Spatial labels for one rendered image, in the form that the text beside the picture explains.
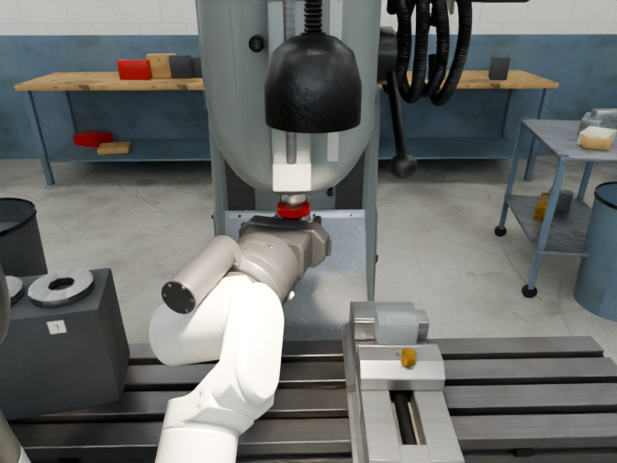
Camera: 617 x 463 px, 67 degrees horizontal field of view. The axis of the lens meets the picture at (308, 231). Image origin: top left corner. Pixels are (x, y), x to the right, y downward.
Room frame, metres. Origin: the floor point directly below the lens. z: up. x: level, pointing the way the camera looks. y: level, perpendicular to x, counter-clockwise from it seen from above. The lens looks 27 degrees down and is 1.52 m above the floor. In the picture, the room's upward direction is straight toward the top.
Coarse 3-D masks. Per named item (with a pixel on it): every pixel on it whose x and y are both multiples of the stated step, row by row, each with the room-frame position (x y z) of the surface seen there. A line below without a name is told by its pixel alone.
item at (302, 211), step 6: (282, 204) 0.58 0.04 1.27; (306, 204) 0.58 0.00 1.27; (276, 210) 0.58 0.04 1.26; (282, 210) 0.57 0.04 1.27; (288, 210) 0.56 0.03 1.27; (294, 210) 0.56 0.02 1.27; (300, 210) 0.56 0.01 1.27; (306, 210) 0.57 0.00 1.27; (282, 216) 0.57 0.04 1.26; (288, 216) 0.56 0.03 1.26; (294, 216) 0.56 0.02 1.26; (300, 216) 0.56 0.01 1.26
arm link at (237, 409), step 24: (240, 288) 0.36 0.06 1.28; (264, 288) 0.36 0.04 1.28; (240, 312) 0.33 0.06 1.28; (264, 312) 0.35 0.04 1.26; (240, 336) 0.31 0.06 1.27; (264, 336) 0.33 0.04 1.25; (240, 360) 0.29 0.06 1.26; (264, 360) 0.31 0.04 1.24; (216, 384) 0.28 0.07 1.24; (240, 384) 0.28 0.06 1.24; (264, 384) 0.30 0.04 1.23; (168, 408) 0.28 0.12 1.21; (192, 408) 0.27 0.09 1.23; (216, 408) 0.27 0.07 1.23; (240, 408) 0.27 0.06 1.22; (264, 408) 0.29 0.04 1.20; (240, 432) 0.28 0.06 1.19
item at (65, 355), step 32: (32, 288) 0.58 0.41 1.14; (64, 288) 0.60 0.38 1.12; (96, 288) 0.60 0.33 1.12; (32, 320) 0.52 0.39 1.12; (64, 320) 0.53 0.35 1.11; (96, 320) 0.54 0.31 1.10; (0, 352) 0.51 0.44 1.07; (32, 352) 0.52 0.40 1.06; (64, 352) 0.53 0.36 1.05; (96, 352) 0.54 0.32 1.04; (128, 352) 0.65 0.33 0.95; (0, 384) 0.51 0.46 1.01; (32, 384) 0.52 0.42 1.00; (64, 384) 0.53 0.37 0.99; (96, 384) 0.54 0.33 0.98
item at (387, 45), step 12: (384, 36) 0.61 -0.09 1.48; (396, 36) 0.62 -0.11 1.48; (384, 48) 0.60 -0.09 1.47; (396, 48) 0.61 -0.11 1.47; (384, 60) 0.60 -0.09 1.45; (396, 60) 0.61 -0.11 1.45; (384, 72) 0.61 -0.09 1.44; (384, 84) 0.63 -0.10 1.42; (396, 84) 0.59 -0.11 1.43; (396, 96) 0.57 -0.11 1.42; (396, 108) 0.56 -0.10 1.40; (396, 120) 0.54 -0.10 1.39; (396, 132) 0.53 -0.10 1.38; (396, 144) 0.52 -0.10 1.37; (396, 156) 0.50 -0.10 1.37; (408, 156) 0.49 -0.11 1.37; (396, 168) 0.49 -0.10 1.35; (408, 168) 0.48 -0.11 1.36
